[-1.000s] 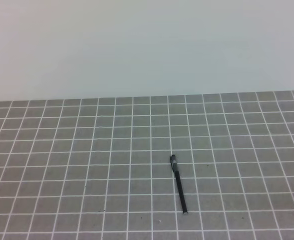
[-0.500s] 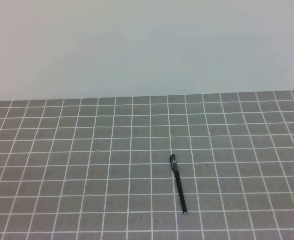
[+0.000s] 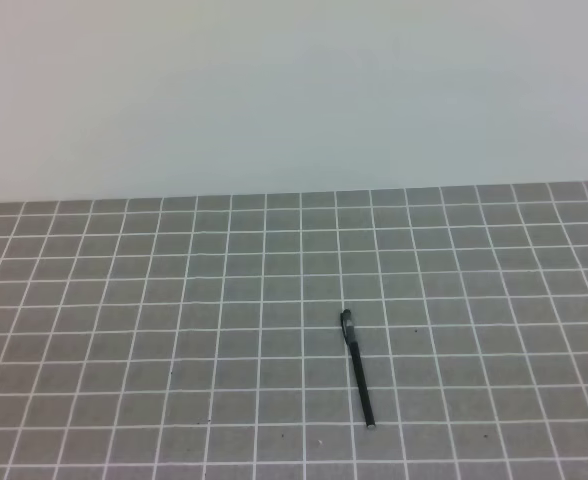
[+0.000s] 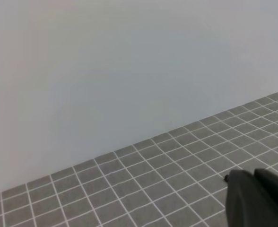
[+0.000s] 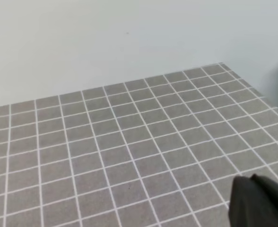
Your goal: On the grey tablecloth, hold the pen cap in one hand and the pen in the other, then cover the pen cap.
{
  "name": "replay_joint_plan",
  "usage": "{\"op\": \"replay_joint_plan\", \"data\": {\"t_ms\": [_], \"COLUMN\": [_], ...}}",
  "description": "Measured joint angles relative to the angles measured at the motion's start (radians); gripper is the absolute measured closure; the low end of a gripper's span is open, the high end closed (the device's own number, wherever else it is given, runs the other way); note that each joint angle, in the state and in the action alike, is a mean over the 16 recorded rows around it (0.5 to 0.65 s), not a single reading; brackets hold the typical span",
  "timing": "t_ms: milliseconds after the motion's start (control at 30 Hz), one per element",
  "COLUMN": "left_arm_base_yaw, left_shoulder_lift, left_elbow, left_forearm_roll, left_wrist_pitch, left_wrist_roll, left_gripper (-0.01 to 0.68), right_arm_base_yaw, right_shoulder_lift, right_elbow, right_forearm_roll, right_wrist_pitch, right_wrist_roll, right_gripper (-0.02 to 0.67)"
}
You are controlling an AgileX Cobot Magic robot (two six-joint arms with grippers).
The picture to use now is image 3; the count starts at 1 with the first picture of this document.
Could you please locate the black pen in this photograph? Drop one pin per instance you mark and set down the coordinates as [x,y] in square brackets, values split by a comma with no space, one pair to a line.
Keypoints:
[359,373]

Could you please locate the black clear pen cap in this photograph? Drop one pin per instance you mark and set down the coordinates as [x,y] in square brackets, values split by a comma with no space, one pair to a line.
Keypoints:
[347,326]

